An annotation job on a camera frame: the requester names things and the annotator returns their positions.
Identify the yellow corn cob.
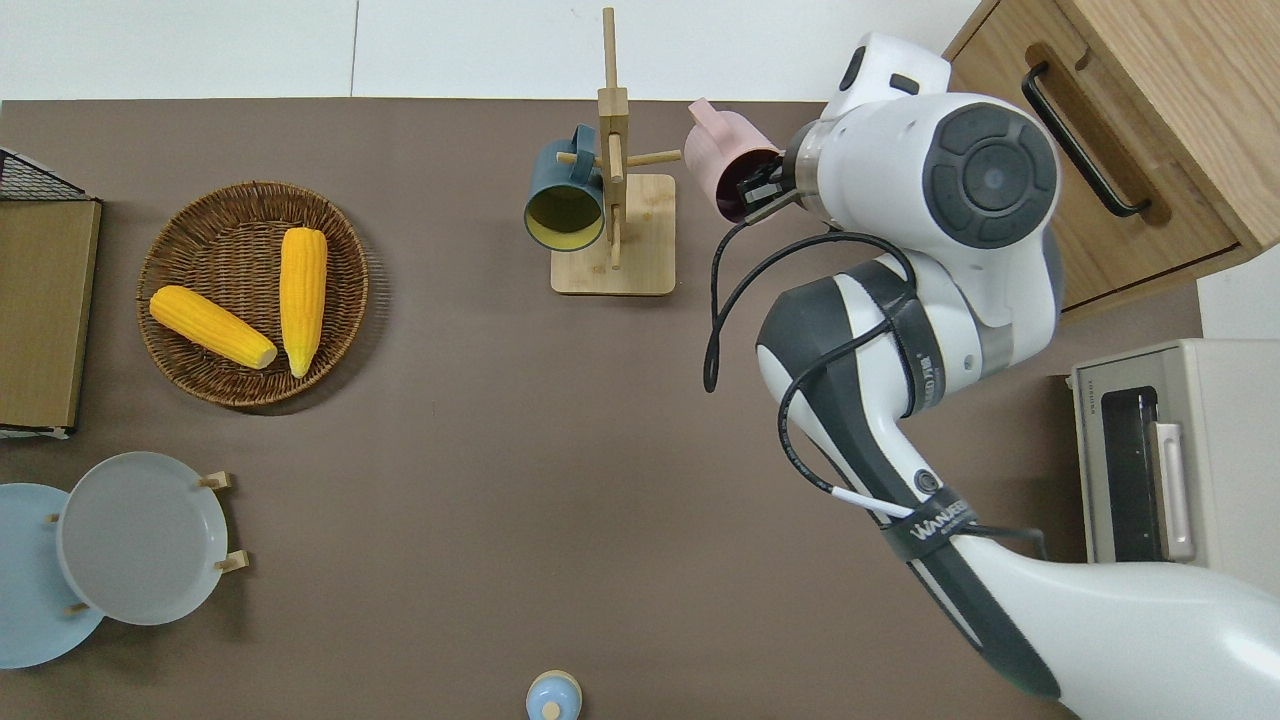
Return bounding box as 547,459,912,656
150,285,278,370
279,227,328,379

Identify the brown table mat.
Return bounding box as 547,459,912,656
0,98,1206,720

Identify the brown wicker basket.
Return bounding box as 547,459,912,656
136,180,370,409

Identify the pink mug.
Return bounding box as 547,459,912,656
683,98,786,225

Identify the light blue plate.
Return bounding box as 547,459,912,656
0,483,106,670

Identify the blue service bell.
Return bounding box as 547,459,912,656
526,670,583,720

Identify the wooden mug rack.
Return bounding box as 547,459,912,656
550,7,683,297

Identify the wire basket with wooden board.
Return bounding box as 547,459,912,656
0,147,103,439

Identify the large wooden box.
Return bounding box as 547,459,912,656
942,0,1280,319

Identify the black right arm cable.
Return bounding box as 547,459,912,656
703,218,1048,561

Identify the dark blue mug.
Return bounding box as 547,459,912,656
523,124,609,253

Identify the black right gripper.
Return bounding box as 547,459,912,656
738,150,804,219

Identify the white toaster oven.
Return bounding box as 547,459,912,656
1070,338,1280,567

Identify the grey plate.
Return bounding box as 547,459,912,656
56,451,229,627

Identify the black box handle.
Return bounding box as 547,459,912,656
1021,62,1153,219

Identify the wooden plate rack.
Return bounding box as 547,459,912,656
42,470,251,616

